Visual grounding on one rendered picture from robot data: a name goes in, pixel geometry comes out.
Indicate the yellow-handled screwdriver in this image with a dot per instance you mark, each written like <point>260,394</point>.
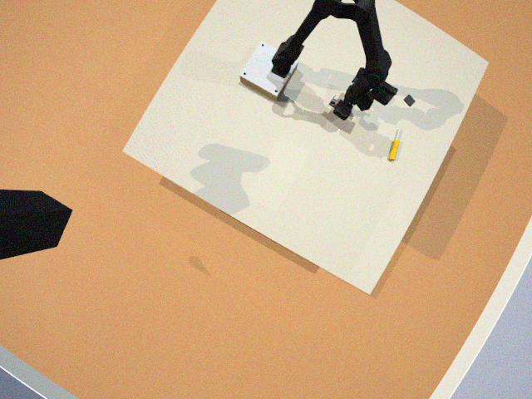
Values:
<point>394,148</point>

